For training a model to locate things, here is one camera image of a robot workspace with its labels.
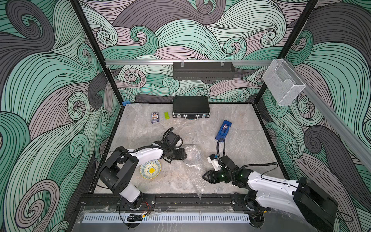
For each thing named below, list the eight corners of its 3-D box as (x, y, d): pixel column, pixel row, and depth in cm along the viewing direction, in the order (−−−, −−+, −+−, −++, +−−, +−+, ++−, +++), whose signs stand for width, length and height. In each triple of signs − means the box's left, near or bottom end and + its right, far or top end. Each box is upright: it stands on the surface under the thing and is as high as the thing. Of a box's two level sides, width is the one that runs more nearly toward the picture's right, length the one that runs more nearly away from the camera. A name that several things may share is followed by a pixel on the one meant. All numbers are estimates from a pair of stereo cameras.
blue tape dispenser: (214, 138, 100) (216, 133, 95) (222, 124, 108) (224, 119, 103) (223, 142, 98) (225, 137, 93) (230, 127, 106) (232, 122, 101)
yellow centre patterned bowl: (140, 179, 83) (138, 176, 79) (143, 162, 89) (141, 159, 86) (160, 179, 83) (159, 176, 79) (162, 162, 89) (161, 159, 86)
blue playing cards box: (151, 123, 110) (151, 121, 108) (151, 114, 116) (150, 112, 114) (159, 122, 111) (159, 120, 109) (158, 113, 117) (158, 111, 115)
